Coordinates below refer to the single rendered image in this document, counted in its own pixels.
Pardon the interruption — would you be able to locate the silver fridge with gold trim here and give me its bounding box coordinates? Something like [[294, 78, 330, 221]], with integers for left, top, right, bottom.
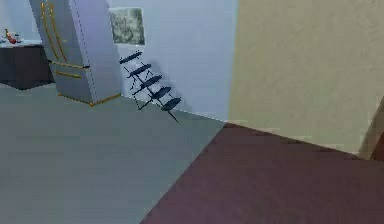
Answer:
[[28, 0, 123, 108]]

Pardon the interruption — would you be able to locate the dark kitchen counter cabinet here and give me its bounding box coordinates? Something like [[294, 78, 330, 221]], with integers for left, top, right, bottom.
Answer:
[[0, 39, 55, 91]]

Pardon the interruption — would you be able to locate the gold fridge drawer handle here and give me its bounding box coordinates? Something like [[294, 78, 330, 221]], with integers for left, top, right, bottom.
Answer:
[[54, 70, 83, 80]]

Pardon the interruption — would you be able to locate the red bottle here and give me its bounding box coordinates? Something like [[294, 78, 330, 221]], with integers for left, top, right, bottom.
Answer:
[[4, 28, 18, 45]]

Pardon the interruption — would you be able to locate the grey framed wall picture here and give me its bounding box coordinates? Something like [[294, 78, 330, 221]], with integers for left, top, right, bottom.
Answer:
[[108, 7, 146, 47]]

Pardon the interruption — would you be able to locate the black tiered shelf rack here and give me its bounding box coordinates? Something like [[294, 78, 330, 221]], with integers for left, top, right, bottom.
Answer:
[[118, 49, 183, 123]]

